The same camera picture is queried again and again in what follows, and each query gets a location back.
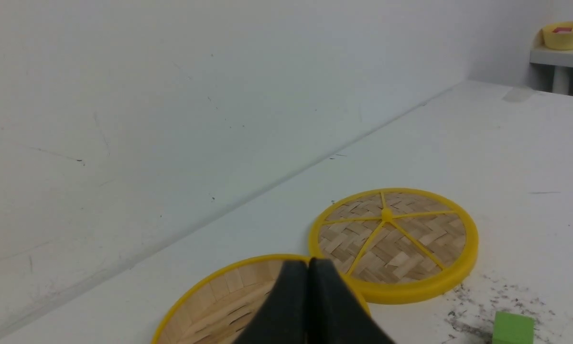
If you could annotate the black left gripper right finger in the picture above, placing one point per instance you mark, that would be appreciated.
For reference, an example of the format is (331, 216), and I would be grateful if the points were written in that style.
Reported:
(334, 314)

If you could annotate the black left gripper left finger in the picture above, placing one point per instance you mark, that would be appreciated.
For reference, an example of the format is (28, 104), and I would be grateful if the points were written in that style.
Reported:
(282, 317)

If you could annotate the yellow bamboo steamer basket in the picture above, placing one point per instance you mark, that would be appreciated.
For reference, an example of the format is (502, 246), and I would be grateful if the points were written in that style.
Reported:
(219, 307)

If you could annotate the yellow bamboo steamer lid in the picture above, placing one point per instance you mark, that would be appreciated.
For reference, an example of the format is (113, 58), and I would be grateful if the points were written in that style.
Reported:
(397, 245)

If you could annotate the green cube block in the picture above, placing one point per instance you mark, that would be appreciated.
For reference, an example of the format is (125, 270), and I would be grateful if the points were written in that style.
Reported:
(511, 328)

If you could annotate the white side shelf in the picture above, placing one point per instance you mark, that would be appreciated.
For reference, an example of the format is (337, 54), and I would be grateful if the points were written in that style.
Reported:
(560, 60)

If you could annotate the yellow bowl on shelf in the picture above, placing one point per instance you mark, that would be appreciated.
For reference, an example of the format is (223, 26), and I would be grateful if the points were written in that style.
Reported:
(558, 36)

